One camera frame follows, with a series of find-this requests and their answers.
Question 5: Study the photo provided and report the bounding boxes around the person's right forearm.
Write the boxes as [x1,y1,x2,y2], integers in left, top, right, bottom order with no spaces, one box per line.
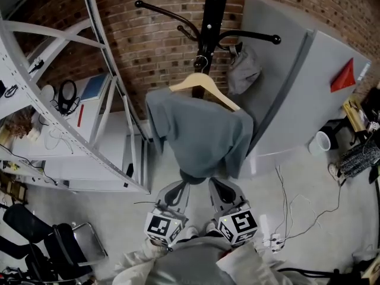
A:
[215,242,297,285]

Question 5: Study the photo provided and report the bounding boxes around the grey t-shirt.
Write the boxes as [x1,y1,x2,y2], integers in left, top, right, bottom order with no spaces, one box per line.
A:
[145,89,255,181]

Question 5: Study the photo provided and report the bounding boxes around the wooden step stool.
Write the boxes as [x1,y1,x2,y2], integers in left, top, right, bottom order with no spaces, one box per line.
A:
[0,173,28,205]

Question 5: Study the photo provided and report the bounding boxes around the black coat stand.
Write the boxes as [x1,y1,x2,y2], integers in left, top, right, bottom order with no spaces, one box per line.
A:
[134,0,282,186]

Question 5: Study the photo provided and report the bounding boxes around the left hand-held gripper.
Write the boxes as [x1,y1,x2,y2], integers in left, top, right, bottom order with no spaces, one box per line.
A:
[144,180,191,246]

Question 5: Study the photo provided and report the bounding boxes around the red paper decoration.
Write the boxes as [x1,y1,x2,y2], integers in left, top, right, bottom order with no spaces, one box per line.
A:
[330,57,357,93]

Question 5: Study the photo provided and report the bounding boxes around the black headphones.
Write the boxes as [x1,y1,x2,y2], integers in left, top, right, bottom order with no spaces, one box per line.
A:
[50,80,81,117]

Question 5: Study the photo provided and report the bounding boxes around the thick black cable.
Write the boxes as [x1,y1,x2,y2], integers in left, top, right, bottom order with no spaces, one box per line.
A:
[277,267,337,279]

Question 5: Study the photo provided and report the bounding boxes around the white round device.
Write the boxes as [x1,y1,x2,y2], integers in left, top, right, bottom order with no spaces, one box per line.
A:
[41,84,56,101]

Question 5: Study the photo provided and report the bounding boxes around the blue book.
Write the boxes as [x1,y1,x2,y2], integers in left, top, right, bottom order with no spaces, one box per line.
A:
[80,74,111,102]

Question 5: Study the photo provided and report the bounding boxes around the grey cap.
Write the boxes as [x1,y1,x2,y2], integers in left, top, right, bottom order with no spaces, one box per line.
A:
[227,43,262,96]

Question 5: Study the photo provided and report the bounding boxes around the wooden clothes hanger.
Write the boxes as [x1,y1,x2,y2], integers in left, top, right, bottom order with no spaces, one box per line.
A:
[168,55,242,112]

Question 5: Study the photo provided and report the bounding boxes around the black mesh office chair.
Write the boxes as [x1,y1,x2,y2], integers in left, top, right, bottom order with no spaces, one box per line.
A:
[0,203,60,282]

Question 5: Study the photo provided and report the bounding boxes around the white power strip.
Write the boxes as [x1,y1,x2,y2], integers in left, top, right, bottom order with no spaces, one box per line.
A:
[268,233,286,254]

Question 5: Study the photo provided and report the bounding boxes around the yellow cardboard box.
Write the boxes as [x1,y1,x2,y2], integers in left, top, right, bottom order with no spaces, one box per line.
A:
[343,99,366,132]

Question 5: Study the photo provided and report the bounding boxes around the white metal shelf rack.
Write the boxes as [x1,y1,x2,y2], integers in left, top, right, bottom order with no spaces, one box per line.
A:
[0,0,153,196]

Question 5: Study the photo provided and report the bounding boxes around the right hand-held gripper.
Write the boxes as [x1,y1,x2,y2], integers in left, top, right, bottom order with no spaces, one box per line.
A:
[211,179,258,248]

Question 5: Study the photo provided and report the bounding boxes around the white floor cables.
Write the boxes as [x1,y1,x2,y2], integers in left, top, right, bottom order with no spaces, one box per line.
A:
[274,164,343,246]

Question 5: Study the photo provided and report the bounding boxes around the dried brown plants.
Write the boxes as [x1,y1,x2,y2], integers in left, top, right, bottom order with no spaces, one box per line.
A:
[5,111,37,138]

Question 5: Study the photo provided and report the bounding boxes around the grey refrigerator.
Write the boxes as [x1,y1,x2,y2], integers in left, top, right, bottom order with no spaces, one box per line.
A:
[237,0,372,181]

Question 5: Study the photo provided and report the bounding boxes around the person's grey hoodie torso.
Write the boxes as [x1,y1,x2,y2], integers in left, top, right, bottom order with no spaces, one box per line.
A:
[148,236,235,285]

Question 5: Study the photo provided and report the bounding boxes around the person's left forearm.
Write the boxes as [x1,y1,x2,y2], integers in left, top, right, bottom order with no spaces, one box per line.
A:
[114,237,176,285]

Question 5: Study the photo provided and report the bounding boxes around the black chair chrome sled frame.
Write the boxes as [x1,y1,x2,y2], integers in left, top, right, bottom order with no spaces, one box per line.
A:
[52,221,109,281]

